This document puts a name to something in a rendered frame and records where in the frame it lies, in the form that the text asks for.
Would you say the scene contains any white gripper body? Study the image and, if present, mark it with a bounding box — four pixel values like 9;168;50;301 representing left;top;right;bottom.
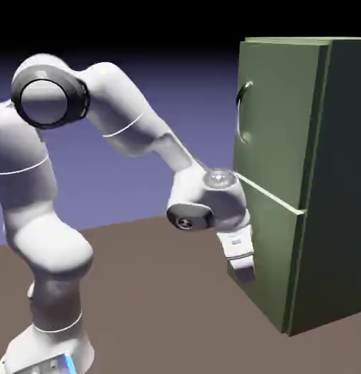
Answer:
216;223;255;270

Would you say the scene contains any short green cabinet door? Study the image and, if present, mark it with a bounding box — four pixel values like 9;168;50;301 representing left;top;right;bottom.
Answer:
227;174;307;334

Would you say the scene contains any green cabinet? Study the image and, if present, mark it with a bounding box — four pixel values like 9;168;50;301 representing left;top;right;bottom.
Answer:
227;37;361;337

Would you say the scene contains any tall green cabinet door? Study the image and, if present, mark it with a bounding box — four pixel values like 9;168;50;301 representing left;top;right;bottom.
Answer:
232;40;333;212

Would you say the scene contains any curved metal door handle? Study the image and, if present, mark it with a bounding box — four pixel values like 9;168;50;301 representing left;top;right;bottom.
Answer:
235;80;254;146

